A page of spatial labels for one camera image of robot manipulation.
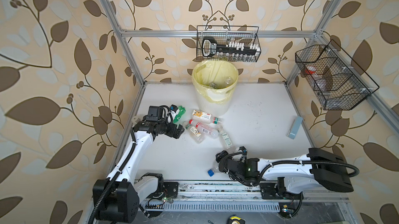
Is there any green cap square bottle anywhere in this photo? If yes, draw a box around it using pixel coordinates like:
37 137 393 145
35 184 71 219
183 121 205 144

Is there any blue cap crushed bottle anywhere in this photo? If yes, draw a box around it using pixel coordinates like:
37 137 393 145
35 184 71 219
207 162 220 177

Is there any green label clear bottle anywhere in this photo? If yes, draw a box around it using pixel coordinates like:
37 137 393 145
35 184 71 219
217 125 233 149

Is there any green soda bottle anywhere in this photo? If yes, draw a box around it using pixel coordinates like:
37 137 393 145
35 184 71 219
174 106 186 123

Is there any clear bluish water bottle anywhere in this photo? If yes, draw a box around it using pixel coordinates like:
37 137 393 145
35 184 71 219
209 82 219 89

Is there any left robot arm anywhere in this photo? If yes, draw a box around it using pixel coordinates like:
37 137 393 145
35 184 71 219
87 105 185 224

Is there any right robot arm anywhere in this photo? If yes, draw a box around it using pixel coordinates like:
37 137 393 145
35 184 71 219
215 147 360 195

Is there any white ribbed waste bin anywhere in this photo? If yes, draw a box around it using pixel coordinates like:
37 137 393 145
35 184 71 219
192 60 240 117

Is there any yellow plastic bin liner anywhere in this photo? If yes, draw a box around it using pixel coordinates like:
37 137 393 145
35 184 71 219
191 59 240 105

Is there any white cylinder at edge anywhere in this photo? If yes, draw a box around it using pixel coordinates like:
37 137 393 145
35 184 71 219
132 116 140 125

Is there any orange label clear bottle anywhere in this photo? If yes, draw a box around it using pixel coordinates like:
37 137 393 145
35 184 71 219
191 110 223 124

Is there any pink label clear bottle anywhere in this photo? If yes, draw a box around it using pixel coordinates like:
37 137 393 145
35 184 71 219
189 119 219 139

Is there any yellow black tape measure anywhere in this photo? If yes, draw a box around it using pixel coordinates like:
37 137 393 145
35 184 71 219
227 215 246 224

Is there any grey blue rectangular block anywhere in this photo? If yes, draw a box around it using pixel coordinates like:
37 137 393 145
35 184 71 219
287 116 303 140

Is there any black socket set holder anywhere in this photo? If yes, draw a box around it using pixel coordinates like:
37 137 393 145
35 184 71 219
199 37 261 59

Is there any red capped jar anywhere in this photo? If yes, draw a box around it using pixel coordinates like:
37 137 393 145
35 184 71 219
304 65 318 76

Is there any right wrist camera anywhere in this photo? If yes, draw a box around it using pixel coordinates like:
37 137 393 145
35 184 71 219
237 146 247 160

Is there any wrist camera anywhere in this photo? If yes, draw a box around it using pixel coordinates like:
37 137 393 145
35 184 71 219
163 105 180 123
237 146 247 160

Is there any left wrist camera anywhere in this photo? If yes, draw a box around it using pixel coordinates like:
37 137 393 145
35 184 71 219
163 105 180 123

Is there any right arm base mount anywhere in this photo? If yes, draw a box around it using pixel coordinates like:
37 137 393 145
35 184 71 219
259 181 281 200

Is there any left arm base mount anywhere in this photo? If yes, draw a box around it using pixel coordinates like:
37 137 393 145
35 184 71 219
145 181 179 200

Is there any black wire basket rear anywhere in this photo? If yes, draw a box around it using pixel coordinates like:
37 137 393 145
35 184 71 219
196 25 261 63

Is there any black wire basket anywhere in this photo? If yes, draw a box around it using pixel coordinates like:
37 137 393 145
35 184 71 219
295 39 380 111
196 25 261 63

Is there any black wire basket right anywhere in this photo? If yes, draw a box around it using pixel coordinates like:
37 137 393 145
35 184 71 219
295 39 380 111

